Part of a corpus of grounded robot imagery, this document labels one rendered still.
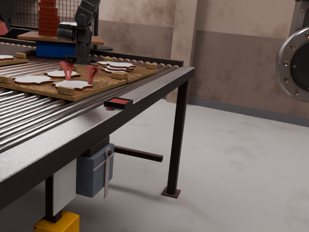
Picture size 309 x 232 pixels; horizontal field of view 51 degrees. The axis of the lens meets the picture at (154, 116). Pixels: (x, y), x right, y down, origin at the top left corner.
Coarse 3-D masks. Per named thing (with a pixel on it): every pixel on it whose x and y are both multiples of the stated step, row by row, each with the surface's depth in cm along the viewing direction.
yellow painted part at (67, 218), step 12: (48, 180) 79; (48, 192) 80; (48, 204) 81; (48, 216) 82; (60, 216) 84; (72, 216) 85; (36, 228) 80; (48, 228) 80; (60, 228) 80; (72, 228) 83
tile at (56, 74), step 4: (44, 72) 141; (48, 72) 141; (52, 72) 142; (56, 72) 143; (60, 72) 144; (68, 72) 145; (72, 72) 146; (48, 76) 136; (52, 76) 135; (56, 76) 135; (60, 76) 136; (64, 76) 137; (72, 76) 140; (76, 76) 143
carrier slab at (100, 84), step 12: (0, 84) 119; (12, 84) 118; (48, 84) 123; (96, 84) 131; (108, 84) 133; (120, 84) 141; (48, 96) 113; (60, 96) 111; (72, 96) 110; (84, 96) 115
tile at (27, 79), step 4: (24, 76) 128; (28, 76) 129; (32, 76) 130; (36, 76) 130; (40, 76) 131; (44, 76) 132; (16, 80) 121; (20, 80) 121; (24, 80) 122; (28, 80) 123; (32, 80) 123; (36, 80) 124; (40, 80) 125; (44, 80) 125; (48, 80) 126; (52, 80) 127; (20, 84) 119; (24, 84) 119; (28, 84) 120; (32, 84) 121; (36, 84) 121; (40, 84) 122
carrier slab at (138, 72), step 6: (78, 66) 169; (84, 66) 171; (102, 66) 177; (84, 72) 154; (102, 72) 159; (132, 72) 167; (138, 72) 168; (144, 72) 170; (150, 72) 174; (132, 78) 151; (138, 78) 159
